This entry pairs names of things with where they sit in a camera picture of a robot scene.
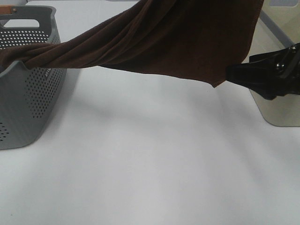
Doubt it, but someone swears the brown towel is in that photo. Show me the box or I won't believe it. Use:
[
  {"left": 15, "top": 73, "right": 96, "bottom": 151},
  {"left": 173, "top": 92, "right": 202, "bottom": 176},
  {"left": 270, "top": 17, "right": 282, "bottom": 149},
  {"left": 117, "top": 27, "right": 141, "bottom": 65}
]
[{"left": 0, "top": 0, "right": 263, "bottom": 87}]

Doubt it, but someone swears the beige plastic basket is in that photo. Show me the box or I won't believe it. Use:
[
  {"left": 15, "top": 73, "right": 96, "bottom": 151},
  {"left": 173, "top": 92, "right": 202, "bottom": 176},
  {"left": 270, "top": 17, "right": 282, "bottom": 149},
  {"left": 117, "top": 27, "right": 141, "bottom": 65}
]
[{"left": 248, "top": 0, "right": 300, "bottom": 127}]

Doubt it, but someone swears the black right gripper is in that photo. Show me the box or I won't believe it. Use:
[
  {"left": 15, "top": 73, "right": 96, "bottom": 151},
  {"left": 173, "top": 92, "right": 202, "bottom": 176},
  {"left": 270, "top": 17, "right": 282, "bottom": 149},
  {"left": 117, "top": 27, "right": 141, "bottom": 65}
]
[{"left": 226, "top": 43, "right": 300, "bottom": 100}]

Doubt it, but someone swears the grey perforated plastic basket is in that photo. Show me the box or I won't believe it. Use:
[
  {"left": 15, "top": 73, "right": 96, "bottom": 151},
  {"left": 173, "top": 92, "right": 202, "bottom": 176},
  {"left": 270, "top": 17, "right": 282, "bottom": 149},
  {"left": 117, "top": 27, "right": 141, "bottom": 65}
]
[{"left": 0, "top": 5, "right": 67, "bottom": 150}]

